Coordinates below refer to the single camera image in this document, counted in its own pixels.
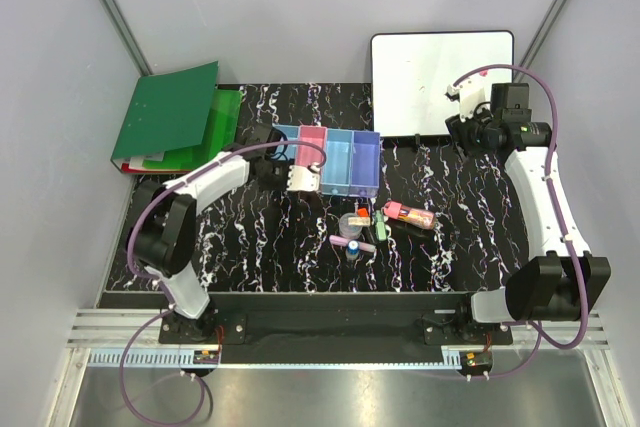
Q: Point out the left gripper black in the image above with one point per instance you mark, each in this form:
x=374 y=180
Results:
x=283 y=186

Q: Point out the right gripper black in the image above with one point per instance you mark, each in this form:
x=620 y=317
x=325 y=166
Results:
x=458 y=131

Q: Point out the beige eraser block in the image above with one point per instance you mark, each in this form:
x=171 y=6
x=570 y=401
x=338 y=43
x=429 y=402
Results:
x=359 y=221

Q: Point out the purple plastic drawer box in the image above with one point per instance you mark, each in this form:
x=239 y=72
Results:
x=365 y=168

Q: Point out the white whiteboard black frame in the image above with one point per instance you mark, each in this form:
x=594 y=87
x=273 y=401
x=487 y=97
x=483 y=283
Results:
x=411 y=73

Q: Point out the pink crayon tube case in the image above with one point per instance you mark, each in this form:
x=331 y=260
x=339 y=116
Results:
x=421 y=218

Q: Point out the pink plastic drawer box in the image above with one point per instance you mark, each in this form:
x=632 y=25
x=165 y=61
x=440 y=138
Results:
x=314 y=138

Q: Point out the light blue end drawer box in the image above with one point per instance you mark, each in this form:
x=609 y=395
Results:
x=285 y=139

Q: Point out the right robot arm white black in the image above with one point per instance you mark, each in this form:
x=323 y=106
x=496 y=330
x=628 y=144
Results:
x=562 y=279

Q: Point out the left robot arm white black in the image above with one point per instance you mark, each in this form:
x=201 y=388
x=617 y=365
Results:
x=160 y=241

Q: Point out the green transparent plastic folder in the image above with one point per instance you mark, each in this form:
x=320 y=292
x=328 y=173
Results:
x=221 y=124

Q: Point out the pink purple pen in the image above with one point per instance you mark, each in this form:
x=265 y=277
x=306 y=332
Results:
x=342 y=242

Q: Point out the round clear plastic container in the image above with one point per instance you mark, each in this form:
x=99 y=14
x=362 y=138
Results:
x=349 y=232

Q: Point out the blue white glue bottle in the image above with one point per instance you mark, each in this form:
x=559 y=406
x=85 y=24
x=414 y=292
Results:
x=352 y=250

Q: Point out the green stapler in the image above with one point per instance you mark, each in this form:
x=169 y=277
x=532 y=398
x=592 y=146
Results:
x=379 y=225

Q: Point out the red folder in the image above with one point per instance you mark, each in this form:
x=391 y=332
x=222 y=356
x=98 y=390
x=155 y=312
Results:
x=142 y=165

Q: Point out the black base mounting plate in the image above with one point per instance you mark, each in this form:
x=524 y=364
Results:
x=334 y=328

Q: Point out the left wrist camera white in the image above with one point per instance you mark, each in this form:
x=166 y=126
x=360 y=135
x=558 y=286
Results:
x=304 y=178

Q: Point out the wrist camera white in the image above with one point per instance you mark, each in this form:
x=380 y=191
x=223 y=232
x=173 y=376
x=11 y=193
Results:
x=469 y=94
x=304 y=178

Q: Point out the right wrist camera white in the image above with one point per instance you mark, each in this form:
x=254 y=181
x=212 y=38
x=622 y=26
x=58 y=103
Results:
x=469 y=94

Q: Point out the green ring binder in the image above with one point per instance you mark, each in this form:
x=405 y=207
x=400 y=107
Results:
x=167 y=112

